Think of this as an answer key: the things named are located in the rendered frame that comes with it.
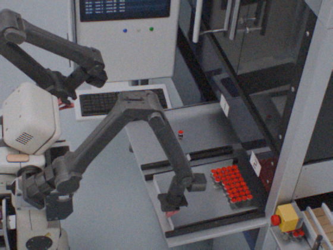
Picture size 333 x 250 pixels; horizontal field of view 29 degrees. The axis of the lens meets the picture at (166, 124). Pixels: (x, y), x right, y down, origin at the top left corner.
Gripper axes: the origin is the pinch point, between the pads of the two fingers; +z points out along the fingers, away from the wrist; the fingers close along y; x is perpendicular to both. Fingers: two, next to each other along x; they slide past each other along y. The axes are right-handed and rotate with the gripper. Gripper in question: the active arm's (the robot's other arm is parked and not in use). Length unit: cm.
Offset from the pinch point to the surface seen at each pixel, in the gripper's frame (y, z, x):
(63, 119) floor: 3, 93, 152
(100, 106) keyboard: -7, 10, 72
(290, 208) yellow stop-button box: 37.8, -19.3, -17.0
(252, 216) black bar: 31.3, -4.6, -8.2
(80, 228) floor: -5, 94, 68
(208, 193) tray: 20.1, -0.7, 8.1
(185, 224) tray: 5.1, -1.4, -6.0
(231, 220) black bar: 22.7, -3.1, -7.9
